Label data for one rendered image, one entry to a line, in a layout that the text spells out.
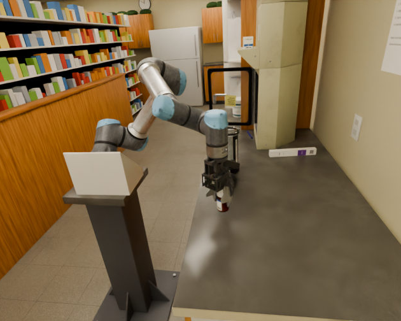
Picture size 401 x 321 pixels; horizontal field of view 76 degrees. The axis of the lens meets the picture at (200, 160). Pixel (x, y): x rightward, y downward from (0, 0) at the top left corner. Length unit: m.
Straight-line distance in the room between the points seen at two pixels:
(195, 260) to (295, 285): 0.30
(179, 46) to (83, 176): 5.43
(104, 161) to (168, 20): 6.23
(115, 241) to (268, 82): 1.21
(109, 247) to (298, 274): 1.05
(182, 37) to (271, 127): 5.10
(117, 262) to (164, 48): 5.52
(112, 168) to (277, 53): 1.00
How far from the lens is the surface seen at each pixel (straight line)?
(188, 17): 7.13
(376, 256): 1.00
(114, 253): 1.60
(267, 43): 1.48
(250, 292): 0.81
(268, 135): 1.58
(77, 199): 1.37
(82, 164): 1.28
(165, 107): 0.82
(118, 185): 1.25
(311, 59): 1.91
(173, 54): 6.52
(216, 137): 0.82
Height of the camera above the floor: 1.59
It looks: 26 degrees down
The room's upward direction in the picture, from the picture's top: 4 degrees counter-clockwise
